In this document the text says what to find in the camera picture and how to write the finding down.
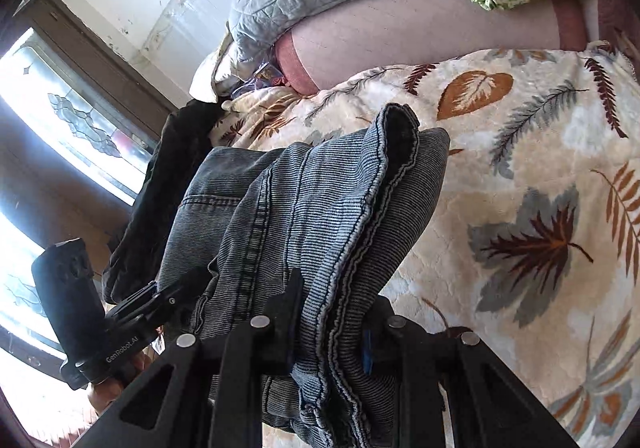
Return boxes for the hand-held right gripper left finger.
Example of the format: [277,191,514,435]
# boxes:
[95,268,306,448]

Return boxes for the leaf print fleece blanket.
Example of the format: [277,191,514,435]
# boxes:
[207,48,640,448]

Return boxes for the blue denim pants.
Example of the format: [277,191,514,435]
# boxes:
[160,102,451,448]

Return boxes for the white pillow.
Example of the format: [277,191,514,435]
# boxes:
[190,22,241,103]

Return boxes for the patterned glass window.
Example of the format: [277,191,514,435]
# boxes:
[0,0,186,364]

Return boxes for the purple packet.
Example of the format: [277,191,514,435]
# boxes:
[250,62,288,88]

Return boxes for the black jacket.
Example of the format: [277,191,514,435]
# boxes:
[102,98,231,303]

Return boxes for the pink pillow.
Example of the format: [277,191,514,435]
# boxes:
[277,0,640,93]

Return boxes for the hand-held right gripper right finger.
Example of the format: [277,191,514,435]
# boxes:
[361,298,583,448]

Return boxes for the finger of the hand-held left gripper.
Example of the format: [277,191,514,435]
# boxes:
[149,267,212,325]

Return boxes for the person's left hand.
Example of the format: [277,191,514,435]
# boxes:
[87,359,149,416]

